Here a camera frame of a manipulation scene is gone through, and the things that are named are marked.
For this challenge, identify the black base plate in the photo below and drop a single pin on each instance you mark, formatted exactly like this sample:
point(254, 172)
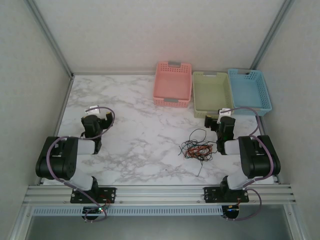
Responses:
point(212, 195)
point(110, 193)

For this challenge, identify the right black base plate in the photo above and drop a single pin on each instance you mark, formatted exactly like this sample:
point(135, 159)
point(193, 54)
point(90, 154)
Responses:
point(212, 195)

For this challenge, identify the blue plastic basket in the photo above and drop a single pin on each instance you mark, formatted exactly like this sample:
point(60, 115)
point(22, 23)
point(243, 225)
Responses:
point(248, 90)

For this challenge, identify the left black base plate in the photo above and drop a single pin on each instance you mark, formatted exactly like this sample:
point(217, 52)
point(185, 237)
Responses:
point(110, 193)

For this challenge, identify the aluminium frame leg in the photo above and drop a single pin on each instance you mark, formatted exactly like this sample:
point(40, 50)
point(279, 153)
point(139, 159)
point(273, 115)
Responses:
point(291, 222)
point(21, 222)

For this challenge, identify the pink plastic basket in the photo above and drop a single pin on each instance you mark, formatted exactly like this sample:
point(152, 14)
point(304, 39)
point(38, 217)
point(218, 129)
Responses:
point(172, 85)

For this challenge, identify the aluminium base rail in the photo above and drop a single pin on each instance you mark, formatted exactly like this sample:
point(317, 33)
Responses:
point(160, 195)

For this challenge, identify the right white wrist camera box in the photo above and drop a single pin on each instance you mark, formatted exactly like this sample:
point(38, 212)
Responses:
point(224, 112)

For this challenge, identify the aluminium frame post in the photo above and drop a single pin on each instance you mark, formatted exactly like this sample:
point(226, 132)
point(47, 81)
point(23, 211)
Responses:
point(50, 37)
point(272, 37)

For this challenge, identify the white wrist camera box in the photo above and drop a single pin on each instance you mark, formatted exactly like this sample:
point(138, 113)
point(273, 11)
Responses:
point(92, 110)
point(224, 112)

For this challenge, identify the aluminium table end rail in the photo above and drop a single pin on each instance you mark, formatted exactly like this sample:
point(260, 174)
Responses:
point(112, 73)

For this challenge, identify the green plastic basket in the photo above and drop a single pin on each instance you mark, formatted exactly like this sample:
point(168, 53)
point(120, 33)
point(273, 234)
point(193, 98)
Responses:
point(211, 95)

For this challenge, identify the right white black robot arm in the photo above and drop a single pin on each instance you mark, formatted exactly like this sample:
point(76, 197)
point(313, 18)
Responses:
point(260, 160)

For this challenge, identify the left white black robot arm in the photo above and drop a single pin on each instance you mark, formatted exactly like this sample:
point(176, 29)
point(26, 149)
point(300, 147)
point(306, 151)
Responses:
point(62, 160)

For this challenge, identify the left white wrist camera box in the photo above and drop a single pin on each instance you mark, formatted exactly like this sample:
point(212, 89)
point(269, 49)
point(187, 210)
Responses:
point(92, 110)

